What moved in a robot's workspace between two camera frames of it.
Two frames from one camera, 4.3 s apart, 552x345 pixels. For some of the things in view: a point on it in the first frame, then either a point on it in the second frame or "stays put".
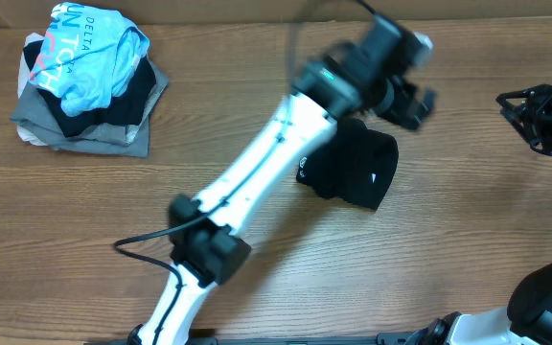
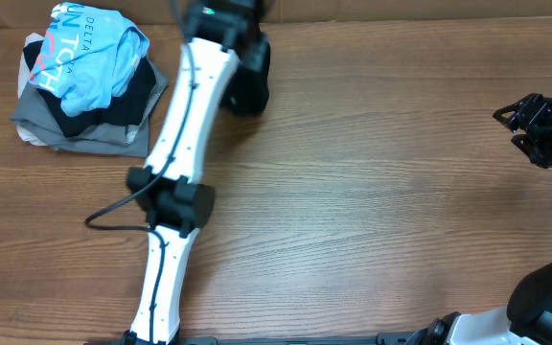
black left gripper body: (399, 103) → (254, 59)
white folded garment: (23, 77) stays put
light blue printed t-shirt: (90, 57) stays put
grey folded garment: (33, 110) stays put
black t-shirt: (356, 164) → (247, 91)
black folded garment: (125, 108) stays put
